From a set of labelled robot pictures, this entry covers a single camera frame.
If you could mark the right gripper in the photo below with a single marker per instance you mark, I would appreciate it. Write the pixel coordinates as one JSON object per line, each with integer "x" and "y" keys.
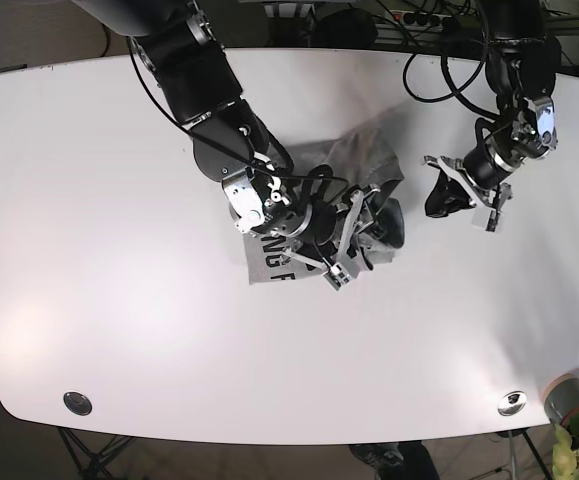
{"x": 300, "y": 230}

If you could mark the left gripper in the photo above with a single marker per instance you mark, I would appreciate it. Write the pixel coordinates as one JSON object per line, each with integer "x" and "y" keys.
{"x": 526, "y": 131}

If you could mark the grey T-shirt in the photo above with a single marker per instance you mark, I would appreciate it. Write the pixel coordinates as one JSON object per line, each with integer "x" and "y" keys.
{"x": 361, "y": 157}

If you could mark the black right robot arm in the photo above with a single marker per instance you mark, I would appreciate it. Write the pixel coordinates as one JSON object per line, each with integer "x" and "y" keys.
{"x": 202, "y": 96}

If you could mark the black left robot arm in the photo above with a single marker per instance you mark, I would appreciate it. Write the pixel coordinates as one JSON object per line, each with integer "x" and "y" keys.
{"x": 519, "y": 60}

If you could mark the white power strip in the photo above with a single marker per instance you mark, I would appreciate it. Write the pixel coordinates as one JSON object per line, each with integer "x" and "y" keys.
{"x": 418, "y": 20}

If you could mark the right table grommet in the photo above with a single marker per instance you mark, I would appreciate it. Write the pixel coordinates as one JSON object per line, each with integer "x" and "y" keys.
{"x": 512, "y": 403}

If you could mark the table grommet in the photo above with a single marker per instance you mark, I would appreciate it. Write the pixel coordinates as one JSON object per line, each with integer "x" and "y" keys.
{"x": 77, "y": 403}
{"x": 512, "y": 403}

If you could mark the grey plant pot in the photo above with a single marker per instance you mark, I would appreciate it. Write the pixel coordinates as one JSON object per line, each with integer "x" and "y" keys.
{"x": 561, "y": 399}

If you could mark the dark shoe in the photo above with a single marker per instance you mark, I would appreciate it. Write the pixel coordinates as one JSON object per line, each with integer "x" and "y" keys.
{"x": 378, "y": 456}

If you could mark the left table grommet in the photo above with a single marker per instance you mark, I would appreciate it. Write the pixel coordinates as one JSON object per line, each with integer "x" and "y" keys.
{"x": 77, "y": 403}

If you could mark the black folding stand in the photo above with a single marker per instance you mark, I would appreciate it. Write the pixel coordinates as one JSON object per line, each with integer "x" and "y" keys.
{"x": 90, "y": 464}

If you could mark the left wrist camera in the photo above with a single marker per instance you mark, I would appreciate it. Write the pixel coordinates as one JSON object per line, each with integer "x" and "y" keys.
{"x": 487, "y": 219}

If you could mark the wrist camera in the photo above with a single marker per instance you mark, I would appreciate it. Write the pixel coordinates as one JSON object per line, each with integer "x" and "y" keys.
{"x": 487, "y": 219}
{"x": 341, "y": 274}

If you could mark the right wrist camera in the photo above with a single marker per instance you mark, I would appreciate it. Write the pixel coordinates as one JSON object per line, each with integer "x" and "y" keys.
{"x": 341, "y": 274}

